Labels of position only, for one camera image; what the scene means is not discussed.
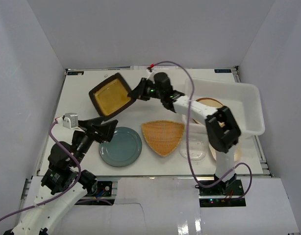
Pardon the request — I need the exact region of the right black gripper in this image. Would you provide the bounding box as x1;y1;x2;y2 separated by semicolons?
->
128;78;164;101

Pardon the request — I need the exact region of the brown square plate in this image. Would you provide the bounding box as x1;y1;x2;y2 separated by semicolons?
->
89;73;136;120

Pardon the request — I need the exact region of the blue-grey round plate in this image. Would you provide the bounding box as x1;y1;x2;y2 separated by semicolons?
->
99;127;143;167

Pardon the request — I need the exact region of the orange woven triangular basket plate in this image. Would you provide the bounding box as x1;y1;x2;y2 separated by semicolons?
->
141;120;185;157

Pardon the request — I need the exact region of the beige bird painted plate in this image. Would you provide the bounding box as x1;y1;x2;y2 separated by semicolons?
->
191;97;224;127

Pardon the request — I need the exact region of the clear glass plate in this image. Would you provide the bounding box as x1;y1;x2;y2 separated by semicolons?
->
179;139;206;161

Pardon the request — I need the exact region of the cream panda dish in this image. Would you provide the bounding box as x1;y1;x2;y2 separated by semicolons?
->
209;143;242;162

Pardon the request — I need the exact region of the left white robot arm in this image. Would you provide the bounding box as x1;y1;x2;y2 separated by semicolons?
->
5;113;118;235

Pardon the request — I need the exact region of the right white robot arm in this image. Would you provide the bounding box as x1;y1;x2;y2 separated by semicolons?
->
128;72;241;195

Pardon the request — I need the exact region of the white plastic bin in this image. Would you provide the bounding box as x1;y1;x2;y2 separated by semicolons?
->
193;78;265;139

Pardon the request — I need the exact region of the blue label left corner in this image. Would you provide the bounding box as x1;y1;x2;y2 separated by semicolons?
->
67;71;84;76

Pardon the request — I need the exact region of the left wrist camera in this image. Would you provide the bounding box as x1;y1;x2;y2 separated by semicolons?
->
54;113;78;129

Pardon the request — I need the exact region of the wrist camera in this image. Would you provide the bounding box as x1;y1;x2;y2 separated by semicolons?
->
54;113;78;129
147;64;155;79

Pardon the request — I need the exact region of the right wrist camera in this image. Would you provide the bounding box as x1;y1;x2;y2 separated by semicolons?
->
147;64;155;79

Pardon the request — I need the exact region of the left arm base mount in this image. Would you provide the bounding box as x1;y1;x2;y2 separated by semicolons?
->
76;180;114;204

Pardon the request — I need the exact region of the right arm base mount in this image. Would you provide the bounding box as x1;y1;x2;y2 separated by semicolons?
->
195;180;246;208

